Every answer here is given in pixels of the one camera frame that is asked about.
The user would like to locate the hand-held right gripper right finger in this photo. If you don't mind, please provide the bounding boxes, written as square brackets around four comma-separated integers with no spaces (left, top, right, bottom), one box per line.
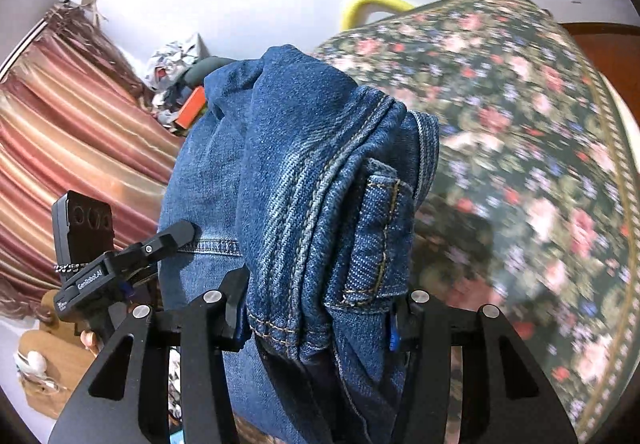
[388,290,572,444]

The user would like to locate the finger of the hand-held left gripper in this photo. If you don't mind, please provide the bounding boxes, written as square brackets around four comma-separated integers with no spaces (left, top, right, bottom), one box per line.
[122,268,162,299]
[114,219,196,275]

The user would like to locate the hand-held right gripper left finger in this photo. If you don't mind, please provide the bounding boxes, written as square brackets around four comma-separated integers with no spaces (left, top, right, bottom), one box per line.
[47,268,250,444]

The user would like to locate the blue denim jeans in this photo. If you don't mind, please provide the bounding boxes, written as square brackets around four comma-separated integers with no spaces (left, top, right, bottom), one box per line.
[157,44,441,444]

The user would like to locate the person's left hand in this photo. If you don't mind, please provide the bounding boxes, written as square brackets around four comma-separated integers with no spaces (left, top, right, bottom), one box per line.
[80,330,103,356]

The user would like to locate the striped pink curtain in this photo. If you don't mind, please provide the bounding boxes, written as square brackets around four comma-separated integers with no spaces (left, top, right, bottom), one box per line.
[0,4,187,322]

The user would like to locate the wooden side table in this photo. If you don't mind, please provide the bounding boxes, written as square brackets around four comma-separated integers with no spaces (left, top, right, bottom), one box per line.
[14,290,103,421]

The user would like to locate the orange box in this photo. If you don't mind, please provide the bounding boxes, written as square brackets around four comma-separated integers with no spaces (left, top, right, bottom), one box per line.
[176,87,208,130]

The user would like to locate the white plastic bag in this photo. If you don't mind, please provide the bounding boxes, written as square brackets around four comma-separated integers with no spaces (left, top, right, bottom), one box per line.
[15,349,50,377]

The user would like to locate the pile of clutter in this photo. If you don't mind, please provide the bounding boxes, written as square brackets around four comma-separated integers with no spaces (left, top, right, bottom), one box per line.
[145,34,236,125]

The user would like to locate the dark floral quilt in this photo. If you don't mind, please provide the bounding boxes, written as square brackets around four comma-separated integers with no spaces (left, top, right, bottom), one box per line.
[310,0,633,444]

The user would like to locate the yellow foam tube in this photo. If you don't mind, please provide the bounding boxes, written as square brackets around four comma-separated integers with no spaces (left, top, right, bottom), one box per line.
[341,0,417,31]

